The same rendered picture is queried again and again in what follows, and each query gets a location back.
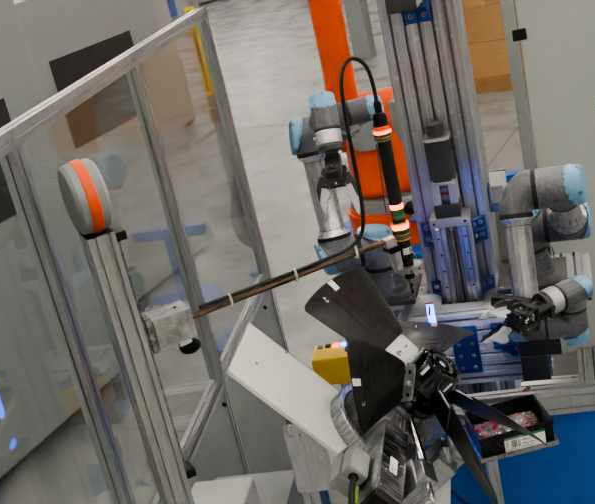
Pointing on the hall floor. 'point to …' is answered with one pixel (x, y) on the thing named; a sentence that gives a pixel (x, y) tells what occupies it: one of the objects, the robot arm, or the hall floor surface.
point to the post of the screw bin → (495, 480)
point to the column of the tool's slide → (136, 365)
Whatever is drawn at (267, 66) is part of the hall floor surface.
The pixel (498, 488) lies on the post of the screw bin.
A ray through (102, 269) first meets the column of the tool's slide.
